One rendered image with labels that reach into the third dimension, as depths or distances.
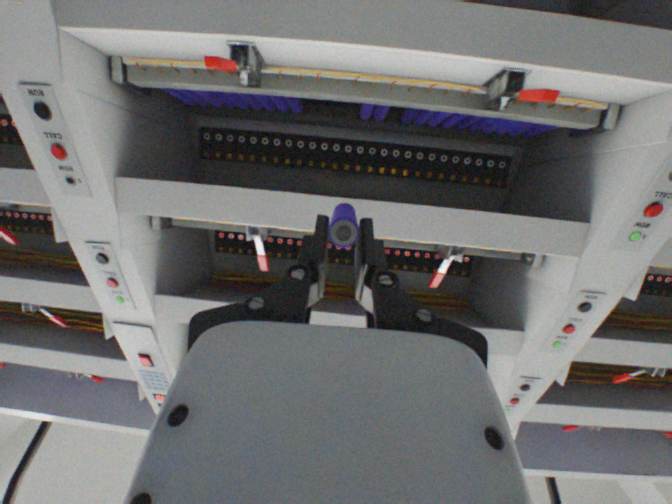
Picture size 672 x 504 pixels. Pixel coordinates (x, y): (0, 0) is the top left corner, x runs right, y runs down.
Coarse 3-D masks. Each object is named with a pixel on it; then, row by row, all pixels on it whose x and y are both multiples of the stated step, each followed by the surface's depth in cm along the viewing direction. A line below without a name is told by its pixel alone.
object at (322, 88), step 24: (144, 72) 28; (168, 72) 28; (192, 72) 28; (216, 72) 28; (312, 72) 26; (336, 72) 26; (288, 96) 30; (312, 96) 29; (336, 96) 29; (360, 96) 28; (384, 96) 28; (408, 96) 28; (432, 96) 28; (456, 96) 28; (480, 96) 28; (528, 120) 29; (552, 120) 28; (576, 120) 28
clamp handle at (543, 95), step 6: (522, 90) 21; (528, 90) 20; (534, 90) 20; (540, 90) 19; (546, 90) 19; (552, 90) 19; (558, 90) 19; (504, 96) 24; (510, 96) 23; (516, 96) 22; (522, 96) 21; (528, 96) 20; (534, 96) 20; (540, 96) 19; (546, 96) 19; (552, 96) 19; (504, 102) 25; (504, 108) 25
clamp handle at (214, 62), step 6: (204, 60) 19; (210, 60) 19; (216, 60) 19; (222, 60) 19; (228, 60) 20; (210, 66) 19; (216, 66) 19; (222, 66) 20; (228, 66) 21; (234, 66) 22; (240, 66) 23; (246, 72) 25; (240, 78) 25; (246, 78) 25
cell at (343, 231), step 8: (336, 208) 18; (344, 208) 17; (352, 208) 19; (336, 216) 15; (344, 216) 14; (352, 216) 15; (336, 224) 14; (344, 224) 14; (352, 224) 14; (328, 232) 14; (336, 232) 14; (344, 232) 14; (352, 232) 14; (336, 240) 14; (344, 240) 14; (352, 240) 14
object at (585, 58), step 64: (64, 0) 22; (128, 0) 22; (192, 0) 22; (256, 0) 22; (320, 0) 22; (384, 0) 21; (448, 0) 21; (64, 64) 23; (320, 64) 26; (384, 64) 25; (448, 64) 24; (512, 64) 22; (576, 64) 22; (640, 64) 22; (256, 128) 42; (320, 128) 42; (640, 128) 25
